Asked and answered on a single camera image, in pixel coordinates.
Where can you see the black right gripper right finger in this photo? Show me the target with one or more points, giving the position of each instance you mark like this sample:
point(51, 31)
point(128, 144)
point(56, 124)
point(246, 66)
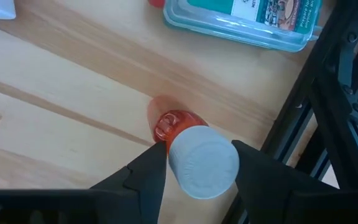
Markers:
point(266, 183)

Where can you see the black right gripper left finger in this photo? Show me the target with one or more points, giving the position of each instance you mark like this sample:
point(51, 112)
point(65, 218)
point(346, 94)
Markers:
point(149, 177)

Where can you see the red bottle with white cap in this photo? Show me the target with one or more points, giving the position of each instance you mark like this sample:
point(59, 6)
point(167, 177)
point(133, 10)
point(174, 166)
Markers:
point(204, 161)

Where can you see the green first aid kit box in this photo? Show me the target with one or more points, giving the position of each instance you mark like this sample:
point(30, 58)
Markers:
point(244, 21)

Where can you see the black aluminium table frame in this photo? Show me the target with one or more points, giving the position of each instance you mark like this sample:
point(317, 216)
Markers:
point(331, 81)

